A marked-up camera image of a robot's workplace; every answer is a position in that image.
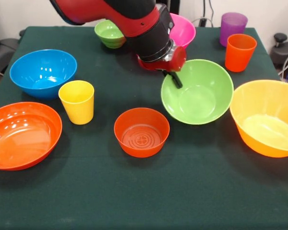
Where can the small orange bowl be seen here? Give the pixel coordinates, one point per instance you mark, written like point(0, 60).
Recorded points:
point(141, 148)

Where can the small black knob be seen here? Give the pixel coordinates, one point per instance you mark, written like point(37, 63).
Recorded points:
point(22, 33)

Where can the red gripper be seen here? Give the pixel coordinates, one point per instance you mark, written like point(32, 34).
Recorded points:
point(178, 60)

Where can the black rounded base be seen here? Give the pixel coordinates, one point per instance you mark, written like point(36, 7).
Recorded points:
point(278, 55)

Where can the large pink bowl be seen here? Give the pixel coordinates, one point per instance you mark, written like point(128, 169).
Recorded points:
point(184, 31)

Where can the black power adapter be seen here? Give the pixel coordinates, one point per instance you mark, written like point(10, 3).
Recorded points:
point(202, 22)

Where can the purple cup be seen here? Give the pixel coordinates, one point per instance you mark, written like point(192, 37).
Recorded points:
point(232, 26)

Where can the wide shallow orange bowl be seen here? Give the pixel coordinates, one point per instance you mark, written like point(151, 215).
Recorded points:
point(21, 136)

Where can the large yellow-orange bowl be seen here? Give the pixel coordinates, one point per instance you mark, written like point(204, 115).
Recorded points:
point(259, 103)

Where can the small green ribbed bowl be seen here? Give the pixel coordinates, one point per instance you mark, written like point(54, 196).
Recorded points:
point(105, 33)

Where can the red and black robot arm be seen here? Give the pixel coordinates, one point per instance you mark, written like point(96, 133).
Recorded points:
point(139, 26)

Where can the dark grey chair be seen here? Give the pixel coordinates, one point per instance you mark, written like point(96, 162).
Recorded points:
point(2, 55)

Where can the yellow cup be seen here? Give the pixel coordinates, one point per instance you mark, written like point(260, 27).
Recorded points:
point(78, 107)

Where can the dark green tablecloth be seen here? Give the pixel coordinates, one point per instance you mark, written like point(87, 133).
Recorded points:
point(134, 191)

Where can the large green bowl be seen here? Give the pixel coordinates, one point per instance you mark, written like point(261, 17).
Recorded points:
point(206, 95)

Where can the black clamp knob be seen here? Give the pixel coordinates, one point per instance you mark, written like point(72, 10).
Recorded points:
point(280, 37)

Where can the orange cup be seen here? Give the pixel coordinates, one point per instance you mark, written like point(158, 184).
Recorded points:
point(240, 55)

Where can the blue bowl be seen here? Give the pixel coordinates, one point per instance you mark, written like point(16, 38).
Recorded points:
point(43, 72)

